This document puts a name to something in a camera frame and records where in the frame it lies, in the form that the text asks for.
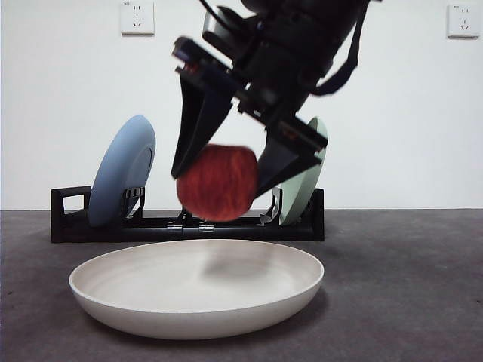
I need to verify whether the thick black sleeved cable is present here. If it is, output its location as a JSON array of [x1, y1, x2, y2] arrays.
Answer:
[[311, 0, 373, 97]]

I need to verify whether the green plate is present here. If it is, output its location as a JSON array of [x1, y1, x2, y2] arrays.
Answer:
[[278, 116, 328, 226]]

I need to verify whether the black plate rack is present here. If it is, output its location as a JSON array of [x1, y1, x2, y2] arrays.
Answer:
[[50, 185, 325, 244]]

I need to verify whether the thin black camera cable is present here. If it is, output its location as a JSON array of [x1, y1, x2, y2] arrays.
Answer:
[[198, 0, 242, 29]]

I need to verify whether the red apple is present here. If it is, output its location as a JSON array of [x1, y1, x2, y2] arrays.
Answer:
[[176, 143, 260, 222]]

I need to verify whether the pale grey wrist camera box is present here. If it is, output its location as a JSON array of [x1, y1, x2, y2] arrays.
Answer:
[[202, 5, 261, 57]]

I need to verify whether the blue plate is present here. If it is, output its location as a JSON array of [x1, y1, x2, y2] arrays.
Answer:
[[89, 114, 157, 229]]

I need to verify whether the white wall socket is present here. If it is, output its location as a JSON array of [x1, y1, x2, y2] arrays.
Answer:
[[447, 3, 481, 38], [120, 0, 155, 37]]

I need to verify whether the pale yellow plate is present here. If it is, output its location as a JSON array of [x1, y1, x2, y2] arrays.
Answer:
[[68, 238, 325, 341]]

